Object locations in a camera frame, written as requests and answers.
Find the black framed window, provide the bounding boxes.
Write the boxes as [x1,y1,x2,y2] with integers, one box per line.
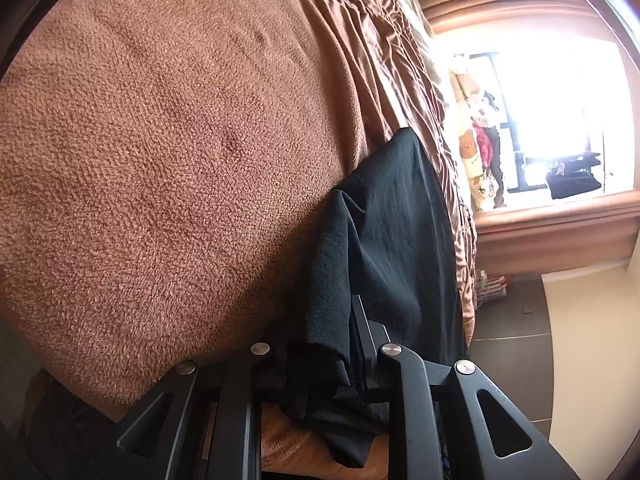
[465,40,631,201]

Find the brown blanket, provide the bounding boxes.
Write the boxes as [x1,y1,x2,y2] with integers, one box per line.
[0,0,481,478]

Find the black pants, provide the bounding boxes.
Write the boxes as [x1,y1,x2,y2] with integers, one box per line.
[282,127,468,468]

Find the grey wardrobe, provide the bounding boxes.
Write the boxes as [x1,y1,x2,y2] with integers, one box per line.
[467,280,553,441]

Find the yellow bear print cushion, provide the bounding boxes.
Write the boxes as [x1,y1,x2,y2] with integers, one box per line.
[447,52,501,213]

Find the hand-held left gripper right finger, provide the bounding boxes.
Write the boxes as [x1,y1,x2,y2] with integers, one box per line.
[350,294,581,480]

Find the dark hanging clothes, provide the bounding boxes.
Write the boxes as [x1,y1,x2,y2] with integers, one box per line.
[545,152,603,201]

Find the pile of clothes and toys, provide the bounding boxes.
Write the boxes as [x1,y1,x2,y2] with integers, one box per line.
[472,87,508,211]

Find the white duvet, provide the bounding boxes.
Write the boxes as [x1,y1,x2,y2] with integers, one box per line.
[390,0,451,106]

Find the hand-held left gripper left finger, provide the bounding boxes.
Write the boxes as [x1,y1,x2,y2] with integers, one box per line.
[117,330,301,480]

